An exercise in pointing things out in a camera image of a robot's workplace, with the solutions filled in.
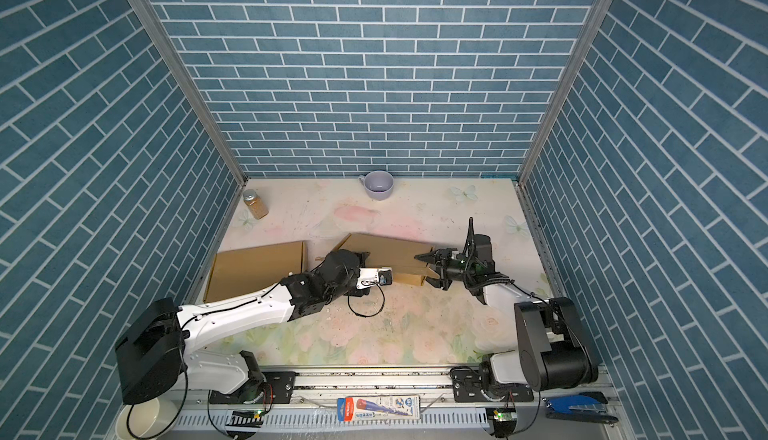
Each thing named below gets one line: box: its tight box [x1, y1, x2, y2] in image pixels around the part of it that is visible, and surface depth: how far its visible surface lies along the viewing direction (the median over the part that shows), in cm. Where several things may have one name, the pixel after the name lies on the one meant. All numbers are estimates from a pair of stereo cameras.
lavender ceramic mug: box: [359, 170, 395, 201], surface depth 115 cm
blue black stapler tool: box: [543, 391, 619, 427], surface depth 71 cm
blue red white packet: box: [337, 395, 421, 422], surface depth 72 cm
